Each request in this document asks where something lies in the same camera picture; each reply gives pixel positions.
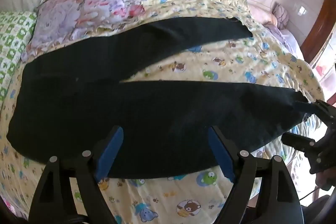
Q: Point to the black pants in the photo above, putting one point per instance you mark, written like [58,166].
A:
[147,111]

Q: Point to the pink pillow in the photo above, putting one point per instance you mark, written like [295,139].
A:
[280,16]

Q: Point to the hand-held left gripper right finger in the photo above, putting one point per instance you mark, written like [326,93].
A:
[221,154]

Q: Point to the person's right hand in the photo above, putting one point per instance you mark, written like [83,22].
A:
[322,180]

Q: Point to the wooden door frame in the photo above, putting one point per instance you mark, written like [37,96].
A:
[317,29]

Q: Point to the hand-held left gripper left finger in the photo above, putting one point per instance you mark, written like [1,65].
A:
[111,153]

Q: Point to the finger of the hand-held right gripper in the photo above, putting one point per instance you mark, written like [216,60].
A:
[321,107]
[296,140]

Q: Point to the yellow bear print blanket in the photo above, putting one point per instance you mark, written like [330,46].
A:
[236,61]

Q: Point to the green patterned bed sheet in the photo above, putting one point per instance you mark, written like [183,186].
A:
[13,37]

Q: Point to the floral quilt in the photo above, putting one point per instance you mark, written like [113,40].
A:
[78,14]

